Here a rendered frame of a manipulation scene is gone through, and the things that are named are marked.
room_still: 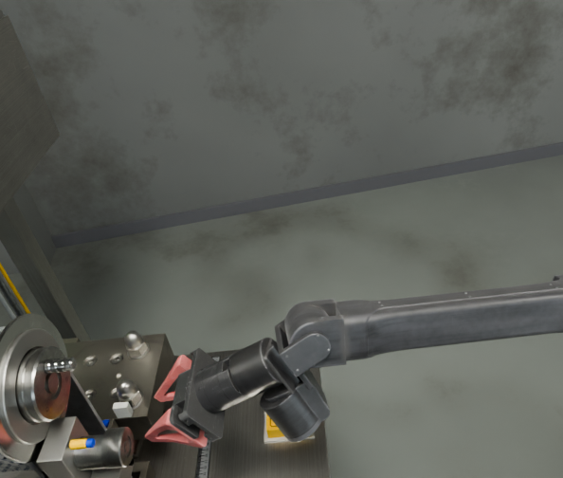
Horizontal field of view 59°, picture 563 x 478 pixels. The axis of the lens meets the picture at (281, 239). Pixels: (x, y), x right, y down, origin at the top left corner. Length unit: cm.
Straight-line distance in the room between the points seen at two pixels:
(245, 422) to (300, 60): 204
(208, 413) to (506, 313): 38
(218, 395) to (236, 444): 27
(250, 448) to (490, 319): 44
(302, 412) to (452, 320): 21
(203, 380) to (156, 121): 218
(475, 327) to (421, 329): 7
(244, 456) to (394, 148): 234
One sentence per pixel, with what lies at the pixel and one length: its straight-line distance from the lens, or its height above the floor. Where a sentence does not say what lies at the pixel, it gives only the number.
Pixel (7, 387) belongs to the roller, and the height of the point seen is 129.
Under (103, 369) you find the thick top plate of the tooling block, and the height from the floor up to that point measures 103.
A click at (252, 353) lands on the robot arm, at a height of 120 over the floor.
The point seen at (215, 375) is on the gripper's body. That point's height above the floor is 117.
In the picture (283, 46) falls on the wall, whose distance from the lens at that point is 260.
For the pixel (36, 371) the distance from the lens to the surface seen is 56.
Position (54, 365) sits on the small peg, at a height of 128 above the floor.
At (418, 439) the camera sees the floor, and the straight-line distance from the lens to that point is 191.
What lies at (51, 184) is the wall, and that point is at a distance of 298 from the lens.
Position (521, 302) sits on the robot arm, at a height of 120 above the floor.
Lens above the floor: 165
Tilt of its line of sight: 37 degrees down
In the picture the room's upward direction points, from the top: 9 degrees counter-clockwise
